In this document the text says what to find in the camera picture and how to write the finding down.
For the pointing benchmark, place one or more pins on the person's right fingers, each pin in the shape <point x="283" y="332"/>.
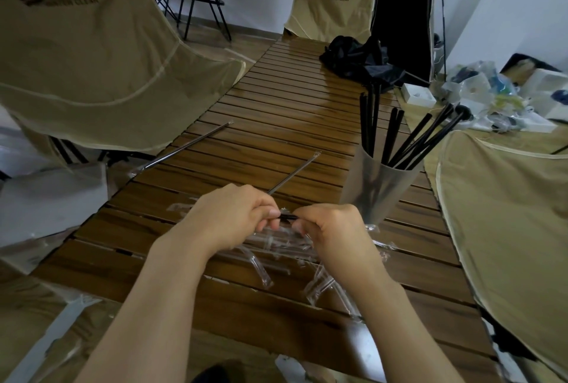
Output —
<point x="307" y="224"/>

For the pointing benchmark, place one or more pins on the thin metal rod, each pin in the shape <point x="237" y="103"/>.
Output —
<point x="186" y="146"/>

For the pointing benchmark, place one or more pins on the person's left hand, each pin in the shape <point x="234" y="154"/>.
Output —
<point x="224" y="218"/>

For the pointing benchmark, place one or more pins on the heap of plastic packaging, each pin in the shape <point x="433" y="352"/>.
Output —
<point x="501" y="94"/>

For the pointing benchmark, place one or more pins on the small beige fabric chair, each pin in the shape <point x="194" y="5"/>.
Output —
<point x="328" y="12"/>

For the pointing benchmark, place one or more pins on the pile of clear plastic wrappers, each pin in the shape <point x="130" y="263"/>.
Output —
<point x="284" y="254"/>

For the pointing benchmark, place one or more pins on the black fabric bag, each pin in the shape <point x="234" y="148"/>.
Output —
<point x="355" y="61"/>

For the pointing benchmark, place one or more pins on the grey tape strip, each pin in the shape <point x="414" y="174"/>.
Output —
<point x="53" y="338"/>

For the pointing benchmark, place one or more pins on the person's left forearm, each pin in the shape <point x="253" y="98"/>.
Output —
<point x="146" y="311"/>

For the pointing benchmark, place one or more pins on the white plastic sheet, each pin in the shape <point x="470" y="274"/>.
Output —
<point x="49" y="205"/>

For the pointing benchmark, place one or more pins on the person's right hand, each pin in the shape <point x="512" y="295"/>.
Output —
<point x="339" y="240"/>

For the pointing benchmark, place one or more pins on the large beige fabric chair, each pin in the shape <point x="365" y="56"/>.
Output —
<point x="97" y="67"/>

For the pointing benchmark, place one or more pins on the black fabric wardrobe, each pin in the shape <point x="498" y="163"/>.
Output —
<point x="401" y="10"/>

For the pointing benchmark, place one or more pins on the white open box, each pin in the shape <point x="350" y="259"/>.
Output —
<point x="418" y="94"/>

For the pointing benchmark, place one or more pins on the bunch of black sticks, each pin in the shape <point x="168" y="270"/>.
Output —
<point x="399" y="138"/>

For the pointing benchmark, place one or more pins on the beige fabric chair with piping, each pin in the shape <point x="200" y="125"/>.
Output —
<point x="510" y="218"/>

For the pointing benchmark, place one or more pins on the person's right forearm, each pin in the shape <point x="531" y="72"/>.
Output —
<point x="399" y="329"/>

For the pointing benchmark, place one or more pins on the person's left fingers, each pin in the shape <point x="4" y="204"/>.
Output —
<point x="265" y="214"/>

